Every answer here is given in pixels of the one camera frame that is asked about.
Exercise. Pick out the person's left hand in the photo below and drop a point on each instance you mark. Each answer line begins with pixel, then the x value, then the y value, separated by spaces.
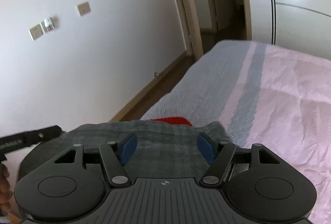
pixel 5 191

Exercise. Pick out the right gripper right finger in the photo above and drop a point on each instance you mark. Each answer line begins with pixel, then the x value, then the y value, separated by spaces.
pixel 219 158

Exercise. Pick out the dark green plaid shorts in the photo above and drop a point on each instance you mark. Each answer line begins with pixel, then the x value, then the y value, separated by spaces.
pixel 62 179

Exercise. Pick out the red folded garment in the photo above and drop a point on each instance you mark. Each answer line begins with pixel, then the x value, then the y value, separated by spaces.
pixel 173 120

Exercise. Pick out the white wardrobe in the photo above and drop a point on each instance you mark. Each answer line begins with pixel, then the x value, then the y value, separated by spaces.
pixel 300 25

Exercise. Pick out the pink and grey bedspread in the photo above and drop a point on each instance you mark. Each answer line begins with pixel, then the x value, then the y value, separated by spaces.
pixel 262 94

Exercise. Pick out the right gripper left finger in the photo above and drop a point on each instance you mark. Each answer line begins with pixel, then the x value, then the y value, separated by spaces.
pixel 114 156

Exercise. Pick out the wooden door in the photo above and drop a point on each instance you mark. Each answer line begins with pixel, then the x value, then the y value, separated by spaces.
pixel 190 26

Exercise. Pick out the wall switch plate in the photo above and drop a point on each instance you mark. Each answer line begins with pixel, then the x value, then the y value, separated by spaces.
pixel 83 8

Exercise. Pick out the wall switch with plug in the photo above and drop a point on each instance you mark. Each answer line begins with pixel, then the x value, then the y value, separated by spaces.
pixel 46 26

